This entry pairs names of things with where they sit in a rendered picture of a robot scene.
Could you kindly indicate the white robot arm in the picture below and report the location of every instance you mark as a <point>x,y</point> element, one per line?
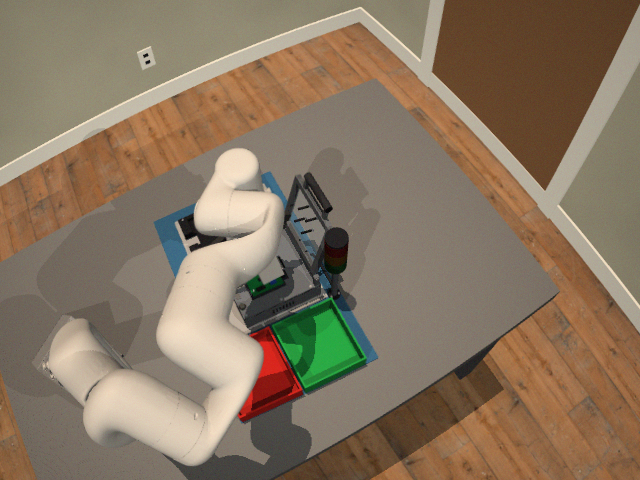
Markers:
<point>193,332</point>

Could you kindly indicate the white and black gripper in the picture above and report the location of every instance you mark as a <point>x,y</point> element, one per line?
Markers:
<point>223,239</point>

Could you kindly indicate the green circuit board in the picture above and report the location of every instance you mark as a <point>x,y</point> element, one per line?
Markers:
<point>258,286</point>

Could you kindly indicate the green bin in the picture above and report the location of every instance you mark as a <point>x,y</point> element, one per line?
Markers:
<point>320,343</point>

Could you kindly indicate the red bin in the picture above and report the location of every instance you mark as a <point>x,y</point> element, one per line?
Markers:
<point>276,379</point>

